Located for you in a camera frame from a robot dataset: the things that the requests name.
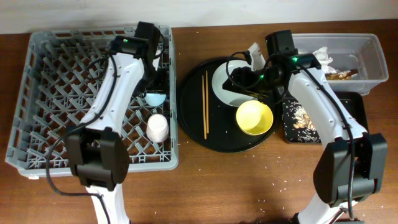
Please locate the light blue plastic cup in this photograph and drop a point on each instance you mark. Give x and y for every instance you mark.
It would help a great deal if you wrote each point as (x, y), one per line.
(155, 99)

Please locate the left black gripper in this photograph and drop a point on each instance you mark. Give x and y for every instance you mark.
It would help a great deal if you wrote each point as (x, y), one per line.
(161, 83)

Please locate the crumpled white tissue in bin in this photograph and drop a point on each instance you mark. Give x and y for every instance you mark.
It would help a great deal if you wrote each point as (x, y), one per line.
(322, 56)

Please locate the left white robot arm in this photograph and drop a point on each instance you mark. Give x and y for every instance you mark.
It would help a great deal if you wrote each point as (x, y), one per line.
(96, 152)

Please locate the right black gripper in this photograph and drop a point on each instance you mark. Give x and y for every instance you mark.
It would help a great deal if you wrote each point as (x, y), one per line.
(240, 86)

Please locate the pink plastic cup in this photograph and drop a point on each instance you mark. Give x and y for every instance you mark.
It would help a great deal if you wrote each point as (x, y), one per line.
(157, 128)

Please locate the food scraps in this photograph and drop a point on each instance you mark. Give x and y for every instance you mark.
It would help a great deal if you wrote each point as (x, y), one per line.
(302, 120)

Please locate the round black tray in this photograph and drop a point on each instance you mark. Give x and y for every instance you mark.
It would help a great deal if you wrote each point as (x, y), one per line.
(225, 134)

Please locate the gold foil wrapper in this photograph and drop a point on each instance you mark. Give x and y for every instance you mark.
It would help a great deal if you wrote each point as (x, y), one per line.
(344, 75)

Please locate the grey dishwasher rack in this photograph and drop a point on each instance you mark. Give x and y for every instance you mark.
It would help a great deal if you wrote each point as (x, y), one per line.
(55, 93)

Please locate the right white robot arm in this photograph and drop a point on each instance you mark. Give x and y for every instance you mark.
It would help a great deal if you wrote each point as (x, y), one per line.
(351, 167)

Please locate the black rectangular bin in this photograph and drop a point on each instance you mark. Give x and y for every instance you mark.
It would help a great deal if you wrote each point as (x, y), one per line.
(352, 101)

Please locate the yellow plastic bowl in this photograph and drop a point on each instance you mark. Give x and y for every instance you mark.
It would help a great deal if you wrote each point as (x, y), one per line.
(254, 118)

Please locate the wooden chopstick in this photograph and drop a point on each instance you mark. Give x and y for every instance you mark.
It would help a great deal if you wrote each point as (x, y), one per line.
(206, 103)
(203, 107)

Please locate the clear plastic bin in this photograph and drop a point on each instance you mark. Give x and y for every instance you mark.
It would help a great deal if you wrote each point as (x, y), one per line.
(361, 52)

